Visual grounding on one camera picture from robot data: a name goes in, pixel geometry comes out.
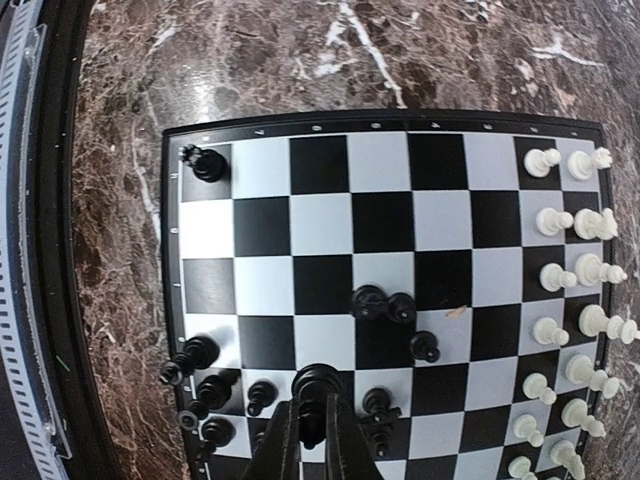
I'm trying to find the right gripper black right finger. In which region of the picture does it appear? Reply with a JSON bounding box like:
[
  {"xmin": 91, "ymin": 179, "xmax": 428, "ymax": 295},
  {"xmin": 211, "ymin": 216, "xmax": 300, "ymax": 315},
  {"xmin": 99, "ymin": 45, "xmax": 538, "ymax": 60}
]
[{"xmin": 324, "ymin": 393, "xmax": 383, "ymax": 480}]

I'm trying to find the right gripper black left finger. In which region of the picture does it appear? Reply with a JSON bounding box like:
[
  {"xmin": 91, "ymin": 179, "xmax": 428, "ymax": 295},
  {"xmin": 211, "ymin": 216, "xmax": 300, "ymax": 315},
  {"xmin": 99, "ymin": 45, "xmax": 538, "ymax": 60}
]
[{"xmin": 241, "ymin": 399, "xmax": 300, "ymax": 480}]

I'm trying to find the black chess piece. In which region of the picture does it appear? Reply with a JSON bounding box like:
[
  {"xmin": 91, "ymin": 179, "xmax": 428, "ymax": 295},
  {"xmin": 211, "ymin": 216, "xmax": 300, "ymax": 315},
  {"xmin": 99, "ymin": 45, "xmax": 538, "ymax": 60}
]
[{"xmin": 291, "ymin": 363, "xmax": 344, "ymax": 450}]

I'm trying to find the pile of black chess pieces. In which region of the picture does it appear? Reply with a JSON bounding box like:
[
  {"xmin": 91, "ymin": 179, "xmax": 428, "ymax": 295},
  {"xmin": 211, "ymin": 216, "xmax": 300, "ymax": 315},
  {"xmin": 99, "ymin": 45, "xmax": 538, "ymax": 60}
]
[{"xmin": 351, "ymin": 284, "xmax": 441, "ymax": 370}]

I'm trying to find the black and white chessboard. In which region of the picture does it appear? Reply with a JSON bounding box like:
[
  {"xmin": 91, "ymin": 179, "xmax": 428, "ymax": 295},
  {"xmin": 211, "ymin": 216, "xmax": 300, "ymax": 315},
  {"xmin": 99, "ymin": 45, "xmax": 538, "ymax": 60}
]
[{"xmin": 160, "ymin": 110, "xmax": 637, "ymax": 479}]

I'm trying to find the white pawn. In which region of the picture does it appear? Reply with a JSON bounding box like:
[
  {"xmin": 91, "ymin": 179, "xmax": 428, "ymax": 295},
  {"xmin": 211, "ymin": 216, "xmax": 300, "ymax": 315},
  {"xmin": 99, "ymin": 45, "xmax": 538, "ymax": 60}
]
[
  {"xmin": 536, "ymin": 207, "xmax": 574, "ymax": 237},
  {"xmin": 539, "ymin": 263, "xmax": 577, "ymax": 292},
  {"xmin": 524, "ymin": 148, "xmax": 561, "ymax": 178},
  {"xmin": 533, "ymin": 317, "xmax": 570, "ymax": 346}
]

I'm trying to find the white king piece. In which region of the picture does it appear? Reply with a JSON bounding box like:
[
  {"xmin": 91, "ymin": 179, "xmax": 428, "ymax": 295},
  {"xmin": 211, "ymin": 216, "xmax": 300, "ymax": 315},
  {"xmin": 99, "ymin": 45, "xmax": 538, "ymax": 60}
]
[{"xmin": 565, "ymin": 355, "xmax": 620, "ymax": 399}]

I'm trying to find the white queen piece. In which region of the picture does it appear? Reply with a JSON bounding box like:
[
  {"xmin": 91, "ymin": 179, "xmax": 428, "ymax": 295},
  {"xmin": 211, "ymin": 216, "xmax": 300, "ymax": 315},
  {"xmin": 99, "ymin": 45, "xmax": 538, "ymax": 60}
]
[{"xmin": 578, "ymin": 304, "xmax": 639, "ymax": 344}]

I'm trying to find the black rook corner piece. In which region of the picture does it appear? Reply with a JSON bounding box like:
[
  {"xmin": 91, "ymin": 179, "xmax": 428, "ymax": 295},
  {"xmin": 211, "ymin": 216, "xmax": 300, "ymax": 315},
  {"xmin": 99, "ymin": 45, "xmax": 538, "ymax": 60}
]
[{"xmin": 180, "ymin": 144, "xmax": 228, "ymax": 183}]

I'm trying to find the white bishop piece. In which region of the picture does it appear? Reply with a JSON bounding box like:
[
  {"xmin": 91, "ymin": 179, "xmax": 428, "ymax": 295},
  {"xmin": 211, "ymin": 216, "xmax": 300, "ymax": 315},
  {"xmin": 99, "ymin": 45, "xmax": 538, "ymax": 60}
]
[{"xmin": 575, "ymin": 253, "xmax": 628, "ymax": 286}]

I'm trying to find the white knight piece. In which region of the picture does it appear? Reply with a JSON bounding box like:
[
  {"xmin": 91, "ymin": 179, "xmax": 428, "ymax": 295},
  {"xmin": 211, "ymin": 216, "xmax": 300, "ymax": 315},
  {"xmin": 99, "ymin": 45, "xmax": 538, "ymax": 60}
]
[{"xmin": 574, "ymin": 208, "xmax": 618, "ymax": 240}]

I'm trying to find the white rook corner piece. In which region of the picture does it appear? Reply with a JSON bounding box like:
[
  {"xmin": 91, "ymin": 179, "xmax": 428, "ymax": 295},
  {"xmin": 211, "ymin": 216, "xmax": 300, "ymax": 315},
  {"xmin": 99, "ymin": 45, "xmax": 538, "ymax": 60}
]
[{"xmin": 567, "ymin": 147, "xmax": 613, "ymax": 181}]

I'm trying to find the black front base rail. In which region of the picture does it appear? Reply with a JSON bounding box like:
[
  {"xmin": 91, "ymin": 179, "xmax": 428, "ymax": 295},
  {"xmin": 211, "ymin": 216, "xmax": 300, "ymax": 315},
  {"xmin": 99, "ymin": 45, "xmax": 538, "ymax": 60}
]
[{"xmin": 29, "ymin": 1, "xmax": 123, "ymax": 479}]

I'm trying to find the white perforated cable duct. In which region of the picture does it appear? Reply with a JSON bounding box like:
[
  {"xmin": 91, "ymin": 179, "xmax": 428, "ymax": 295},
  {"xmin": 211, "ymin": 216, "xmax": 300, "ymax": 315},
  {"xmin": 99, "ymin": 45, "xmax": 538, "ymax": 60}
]
[{"xmin": 1, "ymin": 1, "xmax": 67, "ymax": 479}]

